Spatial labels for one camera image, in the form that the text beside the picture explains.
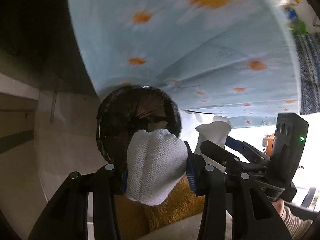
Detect white paper napkin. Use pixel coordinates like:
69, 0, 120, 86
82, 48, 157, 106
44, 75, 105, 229
195, 115, 233, 154

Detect white knitted cloth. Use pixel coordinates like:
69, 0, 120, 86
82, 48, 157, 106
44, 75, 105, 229
125, 128, 188, 206

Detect striped right sleeve forearm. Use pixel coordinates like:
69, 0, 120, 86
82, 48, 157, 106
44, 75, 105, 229
281, 206, 313, 240

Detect black trash bin with bag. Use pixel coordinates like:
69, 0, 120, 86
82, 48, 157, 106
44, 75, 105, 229
96, 86, 182, 166

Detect person's right hand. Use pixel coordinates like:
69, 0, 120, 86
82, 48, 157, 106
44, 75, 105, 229
271, 199, 284, 216

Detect mustard fleece trouser leg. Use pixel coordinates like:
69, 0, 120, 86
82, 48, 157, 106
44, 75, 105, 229
114, 176, 205, 239

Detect daisy print blue tablecloth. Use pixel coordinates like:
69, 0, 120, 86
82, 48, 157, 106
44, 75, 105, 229
68, 0, 301, 127

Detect blue patterned curtain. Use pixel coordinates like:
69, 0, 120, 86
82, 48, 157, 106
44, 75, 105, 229
295, 33, 320, 115

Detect blue white salt bag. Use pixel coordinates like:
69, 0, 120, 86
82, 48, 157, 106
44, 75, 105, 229
286, 7, 298, 21

